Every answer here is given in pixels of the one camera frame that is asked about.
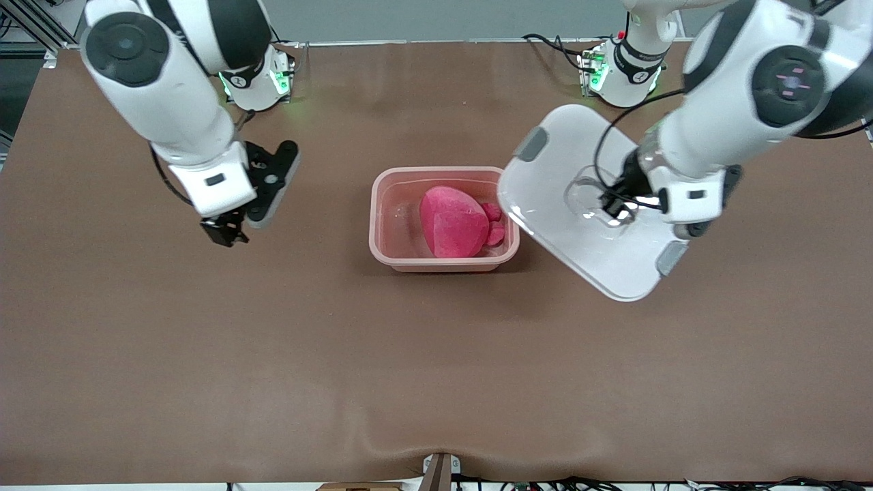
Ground white box lid grey latches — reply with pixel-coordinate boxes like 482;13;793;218
497;104;690;302

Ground pink plush toy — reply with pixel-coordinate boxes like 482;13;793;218
419;185;507;258

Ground pink plastic box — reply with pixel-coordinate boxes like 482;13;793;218
369;166;520;273

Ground brown table mat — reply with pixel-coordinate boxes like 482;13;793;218
0;40;873;485

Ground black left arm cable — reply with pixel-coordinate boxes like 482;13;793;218
593;89;686;205

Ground silver table edge rail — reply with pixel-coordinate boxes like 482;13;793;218
41;38;696;50

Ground aluminium frame profile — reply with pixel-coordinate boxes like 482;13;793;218
0;0;89;69

